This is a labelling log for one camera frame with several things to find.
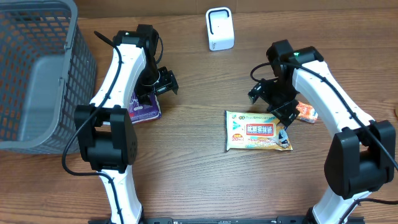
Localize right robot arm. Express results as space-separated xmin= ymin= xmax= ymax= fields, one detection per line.
xmin=248 ymin=40 xmax=397 ymax=223

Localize yellow snack bag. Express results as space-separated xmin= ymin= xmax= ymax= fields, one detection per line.
xmin=224 ymin=111 xmax=293 ymax=151

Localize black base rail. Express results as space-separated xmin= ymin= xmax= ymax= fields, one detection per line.
xmin=139 ymin=216 xmax=308 ymax=224

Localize grey plastic mesh basket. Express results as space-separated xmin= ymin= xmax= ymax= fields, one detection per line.
xmin=1 ymin=0 xmax=96 ymax=154

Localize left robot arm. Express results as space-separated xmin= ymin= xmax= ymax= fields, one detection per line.
xmin=70 ymin=24 xmax=178 ymax=223

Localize white barcode scanner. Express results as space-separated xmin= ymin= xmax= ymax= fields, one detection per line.
xmin=205 ymin=7 xmax=234 ymax=51

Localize small orange tissue pack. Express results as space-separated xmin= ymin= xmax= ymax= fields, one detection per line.
xmin=296 ymin=101 xmax=318 ymax=124

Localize purple red soft package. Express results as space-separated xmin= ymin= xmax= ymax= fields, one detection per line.
xmin=128 ymin=93 xmax=162 ymax=124

